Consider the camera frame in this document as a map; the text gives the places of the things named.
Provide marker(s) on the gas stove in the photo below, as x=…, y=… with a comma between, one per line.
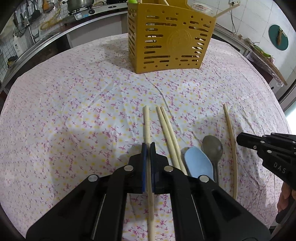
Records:
x=97, y=11

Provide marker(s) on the steel cooking pot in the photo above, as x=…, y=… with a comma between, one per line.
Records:
x=78, y=4

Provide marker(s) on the wooden scoop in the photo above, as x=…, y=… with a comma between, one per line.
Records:
x=47, y=4

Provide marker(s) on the yellow mesh bag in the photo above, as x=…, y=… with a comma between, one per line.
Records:
x=49, y=23

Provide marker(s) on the white power outlet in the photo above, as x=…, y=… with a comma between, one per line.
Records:
x=234, y=2

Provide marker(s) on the yellow slotted utensil holder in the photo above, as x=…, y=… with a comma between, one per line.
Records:
x=179, y=39

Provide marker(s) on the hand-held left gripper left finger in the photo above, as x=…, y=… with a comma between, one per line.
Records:
x=143, y=157

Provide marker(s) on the white rice cooker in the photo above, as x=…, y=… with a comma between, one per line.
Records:
x=201, y=7

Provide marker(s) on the floral tablecloth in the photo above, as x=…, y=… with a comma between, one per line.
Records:
x=81, y=104

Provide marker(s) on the round green cutting board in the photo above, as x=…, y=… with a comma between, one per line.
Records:
x=283, y=44

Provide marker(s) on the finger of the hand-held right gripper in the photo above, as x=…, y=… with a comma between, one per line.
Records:
x=247, y=140

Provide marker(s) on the metal spoon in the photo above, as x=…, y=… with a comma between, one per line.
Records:
x=211, y=148

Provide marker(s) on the light blue plastic spoon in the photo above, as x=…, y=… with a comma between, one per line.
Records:
x=197, y=162

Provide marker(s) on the wooden chopstick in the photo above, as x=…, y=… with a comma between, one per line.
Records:
x=165, y=129
x=146, y=125
x=231, y=139
x=226, y=10
x=170, y=129
x=165, y=2

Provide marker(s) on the person's right hand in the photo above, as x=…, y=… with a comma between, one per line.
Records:
x=285, y=197

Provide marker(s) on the brown hanging tool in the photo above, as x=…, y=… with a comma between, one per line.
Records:
x=279, y=37

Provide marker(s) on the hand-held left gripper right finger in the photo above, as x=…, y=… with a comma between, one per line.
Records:
x=154, y=166

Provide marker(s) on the white soap bottle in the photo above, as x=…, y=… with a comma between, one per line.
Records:
x=16, y=45

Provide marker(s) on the green scrub pad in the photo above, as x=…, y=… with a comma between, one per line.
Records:
x=10, y=62

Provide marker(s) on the green vegetables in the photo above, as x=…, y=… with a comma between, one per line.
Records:
x=264, y=53

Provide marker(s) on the wooden cutting board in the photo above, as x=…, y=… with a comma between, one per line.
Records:
x=270, y=67

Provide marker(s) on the black spatula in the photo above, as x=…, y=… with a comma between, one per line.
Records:
x=35, y=12

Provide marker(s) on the steel sink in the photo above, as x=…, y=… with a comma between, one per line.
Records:
x=39, y=45

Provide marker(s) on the metal faucet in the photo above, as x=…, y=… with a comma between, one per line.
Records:
x=32, y=34

